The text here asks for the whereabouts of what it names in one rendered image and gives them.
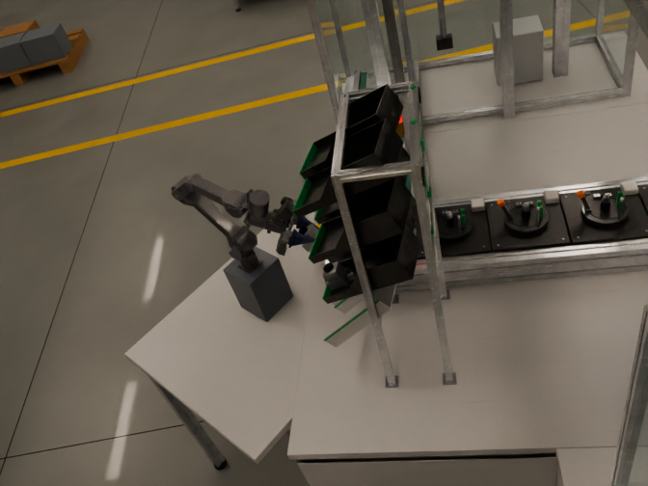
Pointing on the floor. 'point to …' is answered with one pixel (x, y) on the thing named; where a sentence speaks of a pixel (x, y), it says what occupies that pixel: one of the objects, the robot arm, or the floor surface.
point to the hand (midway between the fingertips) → (306, 231)
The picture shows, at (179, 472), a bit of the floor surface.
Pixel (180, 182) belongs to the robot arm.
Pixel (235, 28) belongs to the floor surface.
